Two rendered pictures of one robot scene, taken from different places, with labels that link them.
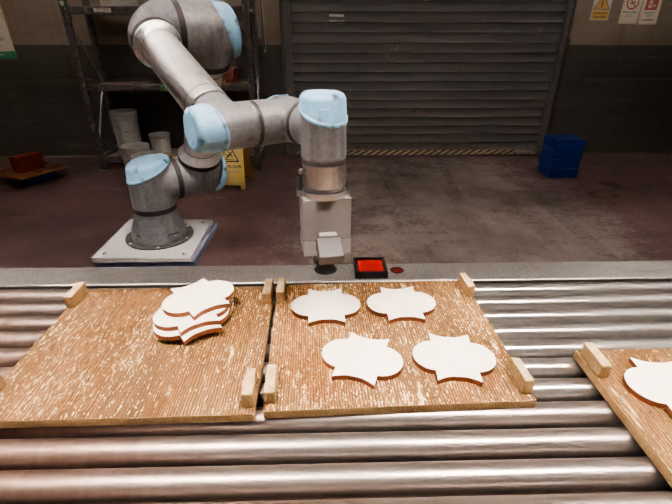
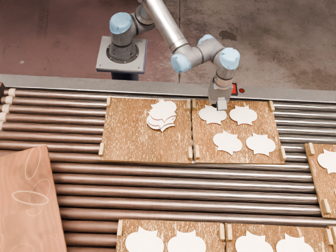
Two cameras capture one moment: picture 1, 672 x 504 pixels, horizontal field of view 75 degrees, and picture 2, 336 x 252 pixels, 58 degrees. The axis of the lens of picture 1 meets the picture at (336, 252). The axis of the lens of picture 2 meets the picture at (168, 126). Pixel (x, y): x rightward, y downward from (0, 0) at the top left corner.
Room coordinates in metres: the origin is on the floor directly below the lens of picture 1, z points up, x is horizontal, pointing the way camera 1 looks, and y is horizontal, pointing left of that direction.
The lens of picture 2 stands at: (-0.16, 0.26, 2.15)
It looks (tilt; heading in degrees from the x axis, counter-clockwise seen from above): 57 degrees down; 358
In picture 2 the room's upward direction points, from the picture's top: 5 degrees clockwise
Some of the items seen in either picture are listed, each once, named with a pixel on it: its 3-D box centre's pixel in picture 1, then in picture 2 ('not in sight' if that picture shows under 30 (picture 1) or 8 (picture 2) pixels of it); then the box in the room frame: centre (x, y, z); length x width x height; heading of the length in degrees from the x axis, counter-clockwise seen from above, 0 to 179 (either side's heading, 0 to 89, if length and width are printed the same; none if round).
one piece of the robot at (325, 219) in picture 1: (325, 222); (220, 93); (0.69, 0.02, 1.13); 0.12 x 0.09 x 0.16; 10
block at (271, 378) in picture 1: (271, 383); (197, 152); (0.50, 0.10, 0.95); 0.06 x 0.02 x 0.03; 3
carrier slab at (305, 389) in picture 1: (383, 335); (235, 130); (0.64, -0.09, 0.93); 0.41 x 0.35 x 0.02; 93
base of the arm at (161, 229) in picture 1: (157, 220); (122, 45); (1.16, 0.52, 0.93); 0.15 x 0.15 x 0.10
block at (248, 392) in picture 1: (249, 386); (190, 153); (0.49, 0.13, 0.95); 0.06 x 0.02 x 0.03; 2
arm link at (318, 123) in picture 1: (322, 127); (227, 63); (0.72, 0.02, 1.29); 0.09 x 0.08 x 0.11; 36
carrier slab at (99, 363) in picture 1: (152, 343); (147, 128); (0.62, 0.33, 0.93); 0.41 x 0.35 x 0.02; 92
